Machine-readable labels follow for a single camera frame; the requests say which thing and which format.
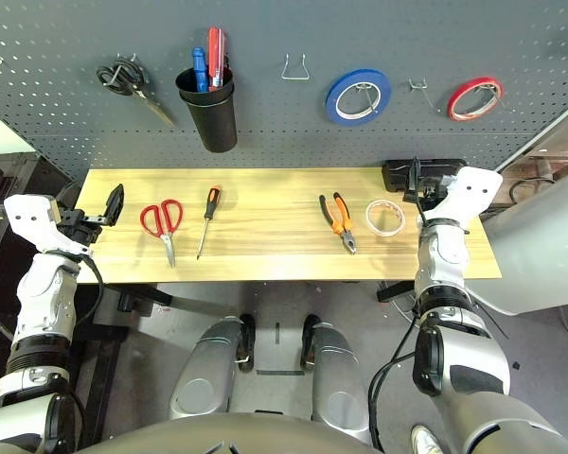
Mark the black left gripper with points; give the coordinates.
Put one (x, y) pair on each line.
(78, 227)

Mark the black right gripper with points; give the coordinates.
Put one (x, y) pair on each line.
(433, 191)

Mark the white tape roll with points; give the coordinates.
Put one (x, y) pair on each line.
(368, 218)

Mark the orange black pliers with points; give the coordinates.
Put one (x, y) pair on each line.
(342, 213)

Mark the orange black screwdriver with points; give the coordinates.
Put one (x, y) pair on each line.
(212, 201)

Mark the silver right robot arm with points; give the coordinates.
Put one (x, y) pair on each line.
(442, 255)

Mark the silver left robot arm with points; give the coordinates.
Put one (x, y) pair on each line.
(42, 293)

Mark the grey metal pegboard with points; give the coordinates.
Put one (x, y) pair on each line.
(284, 132)

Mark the black tool case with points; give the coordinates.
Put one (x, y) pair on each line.
(397, 172)

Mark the black equipment case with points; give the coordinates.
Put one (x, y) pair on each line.
(9, 179)

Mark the red tape roll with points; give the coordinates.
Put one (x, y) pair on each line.
(452, 101)

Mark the blue tape roll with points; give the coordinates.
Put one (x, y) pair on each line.
(333, 101)

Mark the black plastic cup holder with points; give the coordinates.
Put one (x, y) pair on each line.
(213, 123)

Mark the black right robot foot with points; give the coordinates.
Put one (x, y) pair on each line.
(310, 340)

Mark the black robot foot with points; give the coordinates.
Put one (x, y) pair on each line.
(248, 340)
(310, 340)

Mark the short black floor tape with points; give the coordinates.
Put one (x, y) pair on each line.
(278, 332)

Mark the black left robot foot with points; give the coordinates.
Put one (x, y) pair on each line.
(248, 340)

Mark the silver left robot leg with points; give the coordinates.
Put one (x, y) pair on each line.
(203, 378)

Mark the silver robot leg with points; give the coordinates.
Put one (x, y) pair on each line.
(341, 388)
(203, 378)

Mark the silver right robot leg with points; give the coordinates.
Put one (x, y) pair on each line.
(341, 388)

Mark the long black floor tape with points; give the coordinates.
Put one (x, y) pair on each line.
(281, 372)

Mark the white bystander shoe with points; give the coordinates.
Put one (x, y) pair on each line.
(426, 440)

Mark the grey robot torso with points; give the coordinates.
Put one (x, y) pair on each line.
(227, 435)

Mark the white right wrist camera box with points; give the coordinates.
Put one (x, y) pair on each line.
(473, 189)

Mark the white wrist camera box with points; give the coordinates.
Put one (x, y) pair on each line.
(28, 217)
(473, 189)

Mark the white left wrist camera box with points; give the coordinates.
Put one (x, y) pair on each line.
(28, 217)

